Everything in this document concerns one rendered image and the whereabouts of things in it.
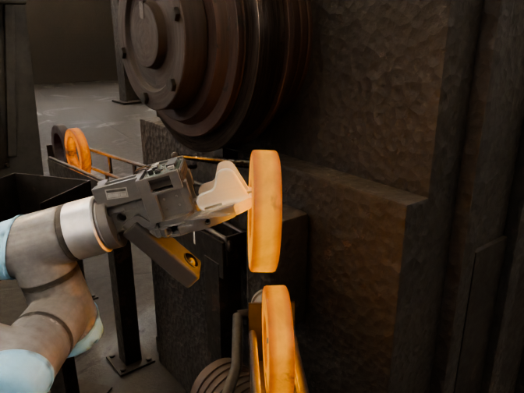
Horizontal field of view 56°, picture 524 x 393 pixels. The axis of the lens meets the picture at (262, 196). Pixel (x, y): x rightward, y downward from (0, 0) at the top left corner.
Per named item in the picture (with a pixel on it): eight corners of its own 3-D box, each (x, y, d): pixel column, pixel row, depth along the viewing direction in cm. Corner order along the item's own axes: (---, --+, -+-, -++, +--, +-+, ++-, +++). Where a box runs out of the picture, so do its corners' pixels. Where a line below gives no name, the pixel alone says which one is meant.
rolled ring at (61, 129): (61, 125, 185) (70, 124, 187) (47, 124, 199) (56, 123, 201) (69, 174, 189) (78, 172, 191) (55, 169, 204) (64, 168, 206)
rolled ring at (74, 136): (77, 188, 184) (86, 186, 186) (85, 161, 170) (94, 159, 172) (61, 148, 190) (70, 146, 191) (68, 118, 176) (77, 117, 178)
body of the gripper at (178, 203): (182, 169, 58) (83, 196, 58) (204, 234, 60) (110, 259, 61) (188, 153, 65) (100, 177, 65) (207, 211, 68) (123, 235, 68)
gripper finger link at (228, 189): (262, 161, 58) (187, 181, 59) (274, 206, 60) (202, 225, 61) (260, 154, 61) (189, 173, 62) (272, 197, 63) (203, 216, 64)
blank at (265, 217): (273, 143, 70) (249, 143, 69) (285, 161, 55) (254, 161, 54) (268, 247, 73) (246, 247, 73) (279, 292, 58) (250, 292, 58)
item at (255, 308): (294, 362, 81) (294, 300, 78) (294, 363, 80) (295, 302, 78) (249, 363, 81) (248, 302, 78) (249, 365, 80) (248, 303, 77)
